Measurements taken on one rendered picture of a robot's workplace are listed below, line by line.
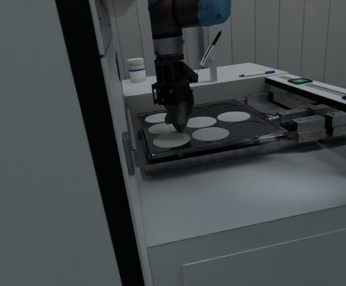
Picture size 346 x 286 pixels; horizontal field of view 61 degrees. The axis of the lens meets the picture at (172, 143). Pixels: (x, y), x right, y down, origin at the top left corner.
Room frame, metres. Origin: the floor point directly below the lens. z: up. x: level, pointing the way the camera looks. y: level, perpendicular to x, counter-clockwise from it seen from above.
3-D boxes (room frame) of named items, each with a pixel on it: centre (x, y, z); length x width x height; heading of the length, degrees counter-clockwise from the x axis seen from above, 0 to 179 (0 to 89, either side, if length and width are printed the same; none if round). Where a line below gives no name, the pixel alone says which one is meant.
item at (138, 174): (0.81, 0.12, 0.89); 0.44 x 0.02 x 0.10; 8
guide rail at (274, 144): (0.74, -0.17, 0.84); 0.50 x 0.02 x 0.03; 98
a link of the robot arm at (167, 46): (0.77, -0.02, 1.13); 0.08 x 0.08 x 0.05
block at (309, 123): (0.75, -0.37, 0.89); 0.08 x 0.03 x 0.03; 98
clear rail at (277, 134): (0.67, -0.12, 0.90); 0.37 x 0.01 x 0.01; 98
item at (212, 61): (1.11, -0.16, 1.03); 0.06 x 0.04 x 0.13; 98
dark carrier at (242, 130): (0.85, -0.09, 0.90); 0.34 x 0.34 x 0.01; 8
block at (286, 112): (0.83, -0.36, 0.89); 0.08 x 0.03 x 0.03; 98
